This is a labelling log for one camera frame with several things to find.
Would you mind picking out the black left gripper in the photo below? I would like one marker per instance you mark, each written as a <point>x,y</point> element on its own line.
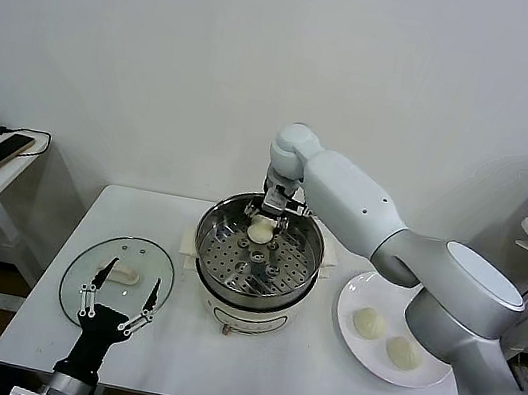
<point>97,332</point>

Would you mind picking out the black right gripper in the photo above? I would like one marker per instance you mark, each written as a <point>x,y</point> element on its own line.
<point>275,214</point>

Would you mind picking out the white steamed baozi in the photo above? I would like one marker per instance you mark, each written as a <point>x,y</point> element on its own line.
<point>367,321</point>
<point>402,353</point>
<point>259,232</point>

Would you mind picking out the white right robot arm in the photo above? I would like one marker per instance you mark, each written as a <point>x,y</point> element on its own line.
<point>353,207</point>

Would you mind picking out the stainless steel steamer basket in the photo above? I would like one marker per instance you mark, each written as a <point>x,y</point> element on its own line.
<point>282,271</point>

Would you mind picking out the white electric cooking pot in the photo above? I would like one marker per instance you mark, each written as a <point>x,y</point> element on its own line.
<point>248,319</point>

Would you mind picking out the white round plate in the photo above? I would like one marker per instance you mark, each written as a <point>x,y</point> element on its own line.
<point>358,299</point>

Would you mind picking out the smartphone with gold edge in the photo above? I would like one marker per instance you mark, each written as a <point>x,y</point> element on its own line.
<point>0,152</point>

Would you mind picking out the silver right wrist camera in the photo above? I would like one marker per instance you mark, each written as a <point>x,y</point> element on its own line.
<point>275,198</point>

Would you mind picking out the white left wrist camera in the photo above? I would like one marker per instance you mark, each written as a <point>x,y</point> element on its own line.
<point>24,393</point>

